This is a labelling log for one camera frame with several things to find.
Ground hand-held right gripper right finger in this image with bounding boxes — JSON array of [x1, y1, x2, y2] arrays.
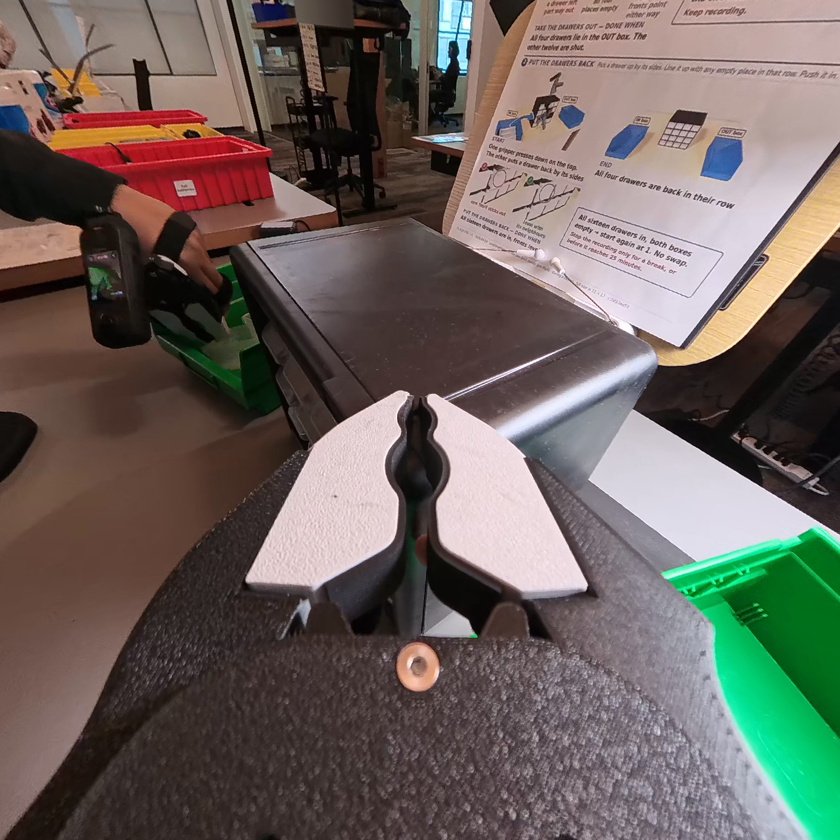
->
[[423, 394, 590, 624]]

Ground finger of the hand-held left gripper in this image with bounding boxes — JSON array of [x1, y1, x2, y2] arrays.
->
[[185, 307, 232, 345]]

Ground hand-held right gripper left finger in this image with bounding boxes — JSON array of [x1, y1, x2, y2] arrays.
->
[[246, 390, 413, 631]]

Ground green plastic bin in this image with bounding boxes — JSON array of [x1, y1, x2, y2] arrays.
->
[[150, 262, 283, 416], [661, 528, 840, 840]]

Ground grid of clear cabinet drawers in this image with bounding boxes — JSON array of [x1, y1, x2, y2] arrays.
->
[[261, 322, 342, 447]]

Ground black drawer cabinet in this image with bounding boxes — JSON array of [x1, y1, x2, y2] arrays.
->
[[230, 218, 659, 487]]

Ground person's left forearm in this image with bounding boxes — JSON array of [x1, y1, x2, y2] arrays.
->
[[0, 130, 129, 227]]

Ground person's left hand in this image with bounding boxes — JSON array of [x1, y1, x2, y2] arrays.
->
[[110, 185, 228, 295]]

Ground wooden side table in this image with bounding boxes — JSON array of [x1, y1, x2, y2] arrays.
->
[[0, 172, 337, 293]]

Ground large ribbed red bin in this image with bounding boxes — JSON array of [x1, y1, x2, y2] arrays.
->
[[56, 136, 274, 212]]

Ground yellow plastic bin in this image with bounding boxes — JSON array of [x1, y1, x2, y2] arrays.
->
[[49, 123, 224, 151]]

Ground narrow red bin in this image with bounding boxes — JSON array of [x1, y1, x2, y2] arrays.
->
[[63, 109, 207, 130]]

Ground blue white paper towel pack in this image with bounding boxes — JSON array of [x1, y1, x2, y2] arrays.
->
[[0, 69, 56, 142]]

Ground black floor lamp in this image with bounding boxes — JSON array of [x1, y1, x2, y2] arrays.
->
[[226, 0, 266, 148]]

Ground black swivel chair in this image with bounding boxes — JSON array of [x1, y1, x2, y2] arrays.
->
[[308, 49, 388, 204]]

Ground white window blinds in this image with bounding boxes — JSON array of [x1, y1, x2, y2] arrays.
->
[[20, 0, 217, 76]]

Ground white power strip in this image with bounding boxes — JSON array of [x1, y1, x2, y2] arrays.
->
[[731, 430, 828, 490]]

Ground instruction poster on board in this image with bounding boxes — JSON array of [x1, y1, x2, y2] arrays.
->
[[443, 20, 840, 367]]

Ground black backing panel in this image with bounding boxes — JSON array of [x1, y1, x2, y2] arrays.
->
[[682, 141, 840, 349]]

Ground printed instruction sheet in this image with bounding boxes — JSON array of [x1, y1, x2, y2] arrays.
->
[[459, 0, 840, 347]]

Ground wooden post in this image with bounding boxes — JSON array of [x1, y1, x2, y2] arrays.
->
[[354, 20, 389, 179]]

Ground thin beaded cord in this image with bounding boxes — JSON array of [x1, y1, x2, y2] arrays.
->
[[515, 248, 634, 326]]

